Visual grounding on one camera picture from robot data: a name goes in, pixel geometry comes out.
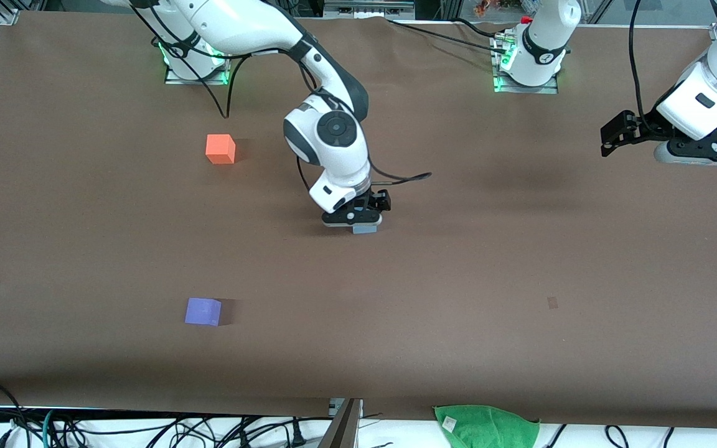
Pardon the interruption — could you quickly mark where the teal cable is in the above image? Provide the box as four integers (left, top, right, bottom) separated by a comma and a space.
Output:
39, 409, 56, 448

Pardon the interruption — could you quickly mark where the short black table cable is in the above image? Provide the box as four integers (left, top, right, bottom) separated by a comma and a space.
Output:
453, 17, 510, 38

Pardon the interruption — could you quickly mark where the grey metal post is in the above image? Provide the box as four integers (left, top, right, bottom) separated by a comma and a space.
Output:
318, 398, 364, 448

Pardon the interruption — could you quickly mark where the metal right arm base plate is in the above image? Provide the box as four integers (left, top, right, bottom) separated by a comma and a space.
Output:
164, 37, 232, 86

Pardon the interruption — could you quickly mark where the purple foam block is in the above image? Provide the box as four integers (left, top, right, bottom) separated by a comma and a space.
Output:
185, 297, 223, 327

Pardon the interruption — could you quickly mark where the grey power strip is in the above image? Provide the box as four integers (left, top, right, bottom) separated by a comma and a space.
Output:
323, 0, 416, 19

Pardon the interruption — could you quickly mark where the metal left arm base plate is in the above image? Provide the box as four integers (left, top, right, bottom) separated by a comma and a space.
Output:
492, 34, 560, 95

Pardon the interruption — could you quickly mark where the long black table cable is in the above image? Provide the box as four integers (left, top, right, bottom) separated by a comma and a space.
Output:
387, 19, 501, 52

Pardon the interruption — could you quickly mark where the orange foam block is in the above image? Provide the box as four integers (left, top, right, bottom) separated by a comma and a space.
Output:
205, 134, 237, 165

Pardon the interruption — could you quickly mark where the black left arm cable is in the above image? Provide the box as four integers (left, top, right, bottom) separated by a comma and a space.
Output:
628, 0, 648, 125

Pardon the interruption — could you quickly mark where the green cloth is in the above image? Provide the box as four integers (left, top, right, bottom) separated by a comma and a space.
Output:
433, 405, 541, 448

